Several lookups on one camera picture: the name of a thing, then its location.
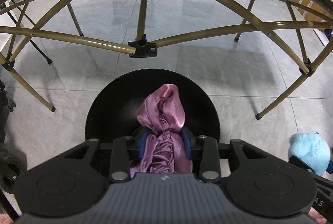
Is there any black suitcase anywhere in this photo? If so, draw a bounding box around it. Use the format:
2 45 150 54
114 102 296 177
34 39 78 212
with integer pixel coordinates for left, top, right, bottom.
1 81 27 194

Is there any light blue plush toy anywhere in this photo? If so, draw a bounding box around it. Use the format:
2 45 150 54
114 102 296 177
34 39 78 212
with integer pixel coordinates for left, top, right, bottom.
288 133 332 176

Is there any cardboard box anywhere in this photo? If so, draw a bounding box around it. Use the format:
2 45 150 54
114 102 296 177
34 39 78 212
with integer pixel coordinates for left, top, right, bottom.
292 0 332 21

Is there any black round trash bin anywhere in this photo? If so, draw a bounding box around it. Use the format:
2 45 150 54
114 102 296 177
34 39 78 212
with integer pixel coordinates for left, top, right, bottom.
85 69 220 143

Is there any pink satin cloth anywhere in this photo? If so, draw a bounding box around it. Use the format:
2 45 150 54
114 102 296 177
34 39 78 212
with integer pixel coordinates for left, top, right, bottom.
130 84 193 177

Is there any pink fuzzy sleeve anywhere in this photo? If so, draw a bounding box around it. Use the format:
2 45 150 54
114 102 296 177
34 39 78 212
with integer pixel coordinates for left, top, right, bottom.
308 208 328 224

